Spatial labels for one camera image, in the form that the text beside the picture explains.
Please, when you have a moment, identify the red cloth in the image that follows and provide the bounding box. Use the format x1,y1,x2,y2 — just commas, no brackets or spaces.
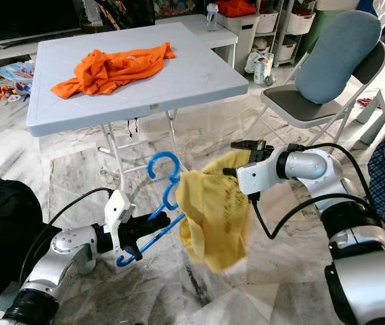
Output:
216,0,257,18

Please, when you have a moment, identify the white folding table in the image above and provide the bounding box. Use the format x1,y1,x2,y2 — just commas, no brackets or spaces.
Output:
26,22,249,194

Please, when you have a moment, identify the grey folding chair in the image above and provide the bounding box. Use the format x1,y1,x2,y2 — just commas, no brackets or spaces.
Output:
260,41,385,146

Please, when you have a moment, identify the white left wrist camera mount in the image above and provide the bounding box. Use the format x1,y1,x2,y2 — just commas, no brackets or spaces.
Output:
104,190,131,241

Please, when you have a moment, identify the white side table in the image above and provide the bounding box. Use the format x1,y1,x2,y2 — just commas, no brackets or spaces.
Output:
155,15,239,65

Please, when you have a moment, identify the yellow printed t-shirt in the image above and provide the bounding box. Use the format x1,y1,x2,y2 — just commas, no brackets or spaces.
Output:
177,150,254,274

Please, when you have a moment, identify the black knit garment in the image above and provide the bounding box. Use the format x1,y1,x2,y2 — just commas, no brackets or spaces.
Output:
0,175,64,312

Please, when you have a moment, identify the clear water bottle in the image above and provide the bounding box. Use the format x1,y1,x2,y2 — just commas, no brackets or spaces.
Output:
206,3,219,33

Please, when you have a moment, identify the white storage basket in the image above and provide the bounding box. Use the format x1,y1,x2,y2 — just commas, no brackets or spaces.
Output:
226,14,261,49
286,8,316,36
256,8,279,35

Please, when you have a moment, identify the blue-grey cushion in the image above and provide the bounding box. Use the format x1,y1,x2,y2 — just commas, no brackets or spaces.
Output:
296,9,382,106

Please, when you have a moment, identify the printed small package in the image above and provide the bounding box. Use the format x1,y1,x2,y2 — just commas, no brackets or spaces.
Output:
246,51,275,85

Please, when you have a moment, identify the orange t-shirt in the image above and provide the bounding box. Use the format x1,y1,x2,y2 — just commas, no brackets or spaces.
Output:
51,42,176,100

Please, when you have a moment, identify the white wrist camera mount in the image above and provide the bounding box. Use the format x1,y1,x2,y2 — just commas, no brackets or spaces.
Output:
236,159,281,197
104,190,131,241

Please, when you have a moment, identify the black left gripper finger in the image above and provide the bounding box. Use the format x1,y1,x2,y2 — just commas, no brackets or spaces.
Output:
147,212,173,238

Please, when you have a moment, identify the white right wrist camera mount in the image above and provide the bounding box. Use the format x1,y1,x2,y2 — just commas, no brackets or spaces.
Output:
236,159,281,197

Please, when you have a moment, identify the blue toy plate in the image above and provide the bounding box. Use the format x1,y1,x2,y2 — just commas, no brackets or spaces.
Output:
0,62,36,95

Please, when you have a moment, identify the black television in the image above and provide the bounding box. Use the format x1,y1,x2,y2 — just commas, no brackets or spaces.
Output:
0,0,78,49

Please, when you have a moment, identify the blue plastic hanger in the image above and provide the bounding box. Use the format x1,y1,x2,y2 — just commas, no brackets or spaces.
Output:
116,152,186,267

